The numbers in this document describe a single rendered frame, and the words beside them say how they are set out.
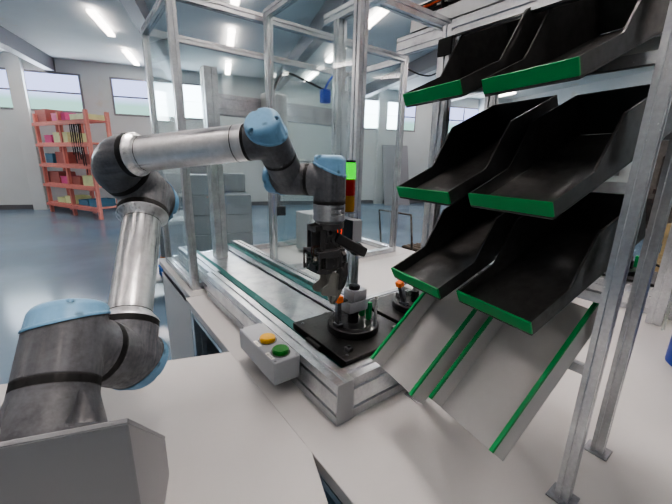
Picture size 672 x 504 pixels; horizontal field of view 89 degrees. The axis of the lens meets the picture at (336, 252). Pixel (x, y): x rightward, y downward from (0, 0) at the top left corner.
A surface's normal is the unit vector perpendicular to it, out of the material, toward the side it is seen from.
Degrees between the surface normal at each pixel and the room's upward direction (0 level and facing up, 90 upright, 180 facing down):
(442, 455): 0
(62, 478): 90
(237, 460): 0
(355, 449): 0
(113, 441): 90
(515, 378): 45
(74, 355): 53
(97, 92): 90
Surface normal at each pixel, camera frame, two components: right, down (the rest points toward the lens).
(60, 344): 0.52, -0.51
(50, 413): 0.47, -0.74
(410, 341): -0.62, -0.62
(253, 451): 0.02, -0.97
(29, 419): 0.22, -0.76
